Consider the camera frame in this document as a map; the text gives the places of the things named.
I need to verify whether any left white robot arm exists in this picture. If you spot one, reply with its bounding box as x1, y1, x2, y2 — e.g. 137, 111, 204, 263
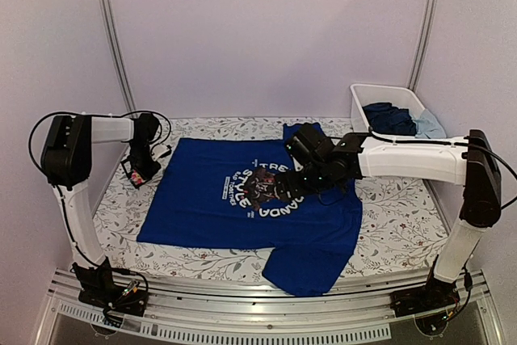
35, 111, 161, 325

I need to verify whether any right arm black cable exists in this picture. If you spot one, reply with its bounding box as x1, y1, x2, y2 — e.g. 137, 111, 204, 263
314, 130, 517, 313

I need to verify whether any dark navy clothing in bin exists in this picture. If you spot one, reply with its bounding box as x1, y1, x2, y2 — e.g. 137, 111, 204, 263
363, 102, 417, 136

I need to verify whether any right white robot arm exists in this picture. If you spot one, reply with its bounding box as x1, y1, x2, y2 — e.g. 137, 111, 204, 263
273, 124, 506, 317

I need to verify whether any white plastic bin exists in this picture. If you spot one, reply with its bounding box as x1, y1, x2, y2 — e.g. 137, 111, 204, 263
350, 83, 447, 140

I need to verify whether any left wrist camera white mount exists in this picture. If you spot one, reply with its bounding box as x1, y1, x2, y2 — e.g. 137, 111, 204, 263
152, 145, 170, 160

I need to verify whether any pink flower brooch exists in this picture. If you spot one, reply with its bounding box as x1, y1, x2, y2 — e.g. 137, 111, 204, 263
130, 171, 143, 187

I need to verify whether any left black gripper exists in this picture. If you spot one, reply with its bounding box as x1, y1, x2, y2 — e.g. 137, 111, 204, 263
127, 142, 161, 181

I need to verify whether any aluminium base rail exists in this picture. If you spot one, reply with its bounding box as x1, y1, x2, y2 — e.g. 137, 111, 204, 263
35, 270, 506, 344

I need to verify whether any left aluminium frame post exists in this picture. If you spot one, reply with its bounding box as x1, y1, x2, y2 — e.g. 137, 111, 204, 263
99, 0, 137, 111

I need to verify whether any blue printed t-shirt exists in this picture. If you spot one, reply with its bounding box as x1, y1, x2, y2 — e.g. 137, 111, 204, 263
137, 137, 363, 297

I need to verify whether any right aluminium frame post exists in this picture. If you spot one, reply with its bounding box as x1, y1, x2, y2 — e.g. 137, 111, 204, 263
407, 0, 438, 93

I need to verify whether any black brooch box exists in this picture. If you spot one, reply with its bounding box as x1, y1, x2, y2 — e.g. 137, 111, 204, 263
120, 158, 145, 189

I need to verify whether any aluminium frame post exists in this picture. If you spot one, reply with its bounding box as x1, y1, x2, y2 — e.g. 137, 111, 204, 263
407, 0, 438, 93
99, 0, 137, 111

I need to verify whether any light blue cloth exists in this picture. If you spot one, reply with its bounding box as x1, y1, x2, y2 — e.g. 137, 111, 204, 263
414, 109, 447, 139

